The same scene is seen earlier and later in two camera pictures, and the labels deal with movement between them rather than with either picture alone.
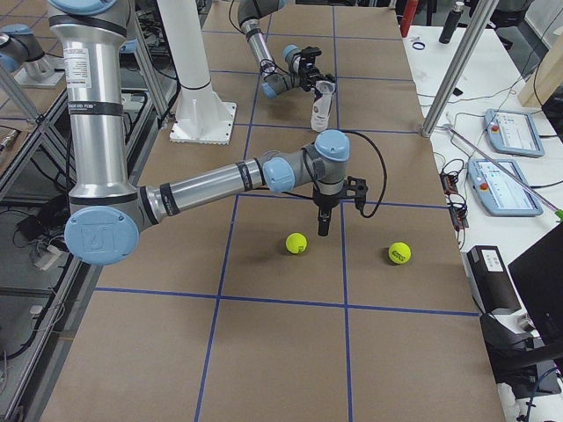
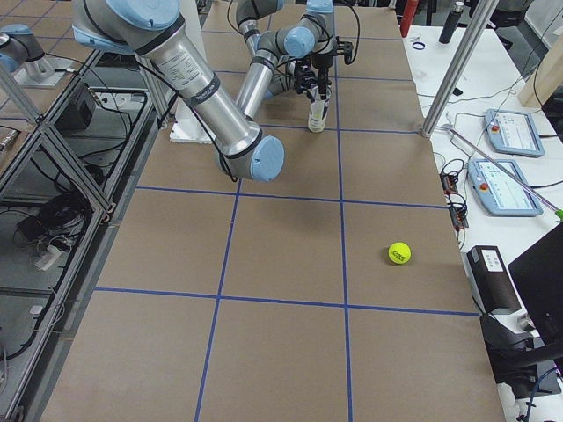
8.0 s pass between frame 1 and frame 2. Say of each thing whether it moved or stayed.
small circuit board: stayed
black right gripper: moved
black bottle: stayed
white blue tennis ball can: stayed
